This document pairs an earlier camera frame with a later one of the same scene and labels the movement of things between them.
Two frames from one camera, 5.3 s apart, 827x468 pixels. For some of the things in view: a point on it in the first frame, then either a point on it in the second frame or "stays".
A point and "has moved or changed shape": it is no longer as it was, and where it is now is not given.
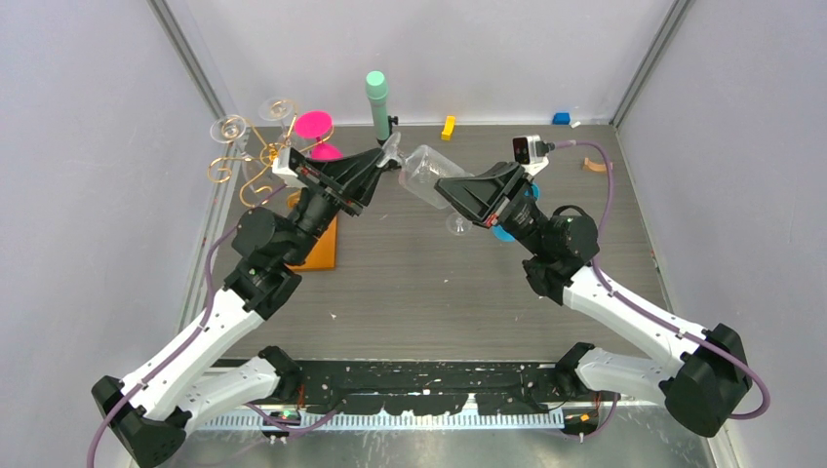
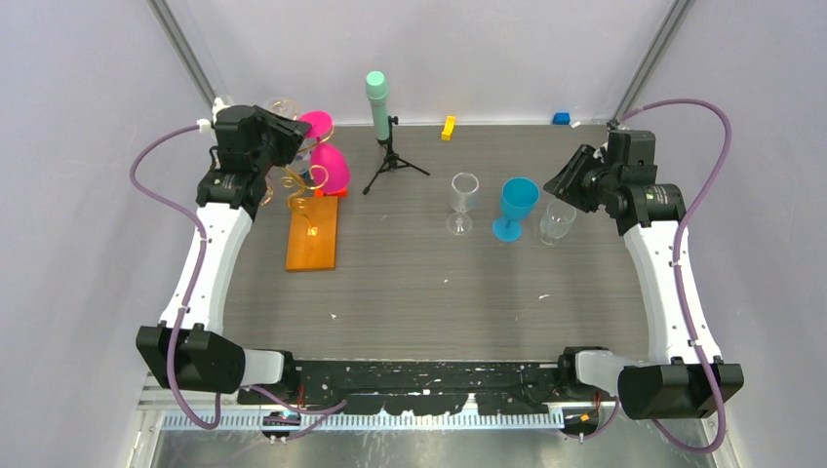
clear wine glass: (420, 171) has moved or changed shape
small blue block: (561, 118) stays
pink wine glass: (316, 125) stays
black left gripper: (344, 181) -> (290, 133)
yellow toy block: (449, 128) stays
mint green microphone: (377, 93) stays
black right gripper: (484, 199) -> (565, 185)
